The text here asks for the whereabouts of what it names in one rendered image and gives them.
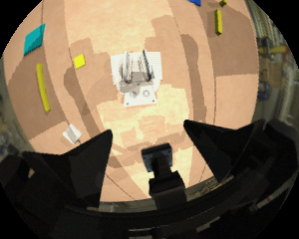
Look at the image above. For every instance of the blue flat plate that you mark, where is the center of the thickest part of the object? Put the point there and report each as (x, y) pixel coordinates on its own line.
(198, 2)

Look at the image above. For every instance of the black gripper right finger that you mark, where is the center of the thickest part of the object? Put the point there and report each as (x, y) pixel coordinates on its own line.
(221, 147)

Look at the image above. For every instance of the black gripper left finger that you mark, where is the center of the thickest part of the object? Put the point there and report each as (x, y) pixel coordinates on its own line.
(82, 169)

